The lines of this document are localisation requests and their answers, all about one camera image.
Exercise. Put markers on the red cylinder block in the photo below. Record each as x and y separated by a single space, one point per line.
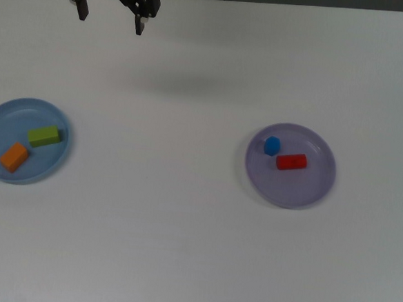
291 162

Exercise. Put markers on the blue plate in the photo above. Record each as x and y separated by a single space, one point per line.
3 120

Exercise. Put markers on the orange rectangular block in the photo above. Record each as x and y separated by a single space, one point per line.
13 157

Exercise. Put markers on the green rectangular block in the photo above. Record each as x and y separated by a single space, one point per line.
44 136

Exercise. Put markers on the blue hexagonal block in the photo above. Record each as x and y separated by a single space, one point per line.
271 145

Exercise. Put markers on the purple plate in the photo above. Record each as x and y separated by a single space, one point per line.
299 189

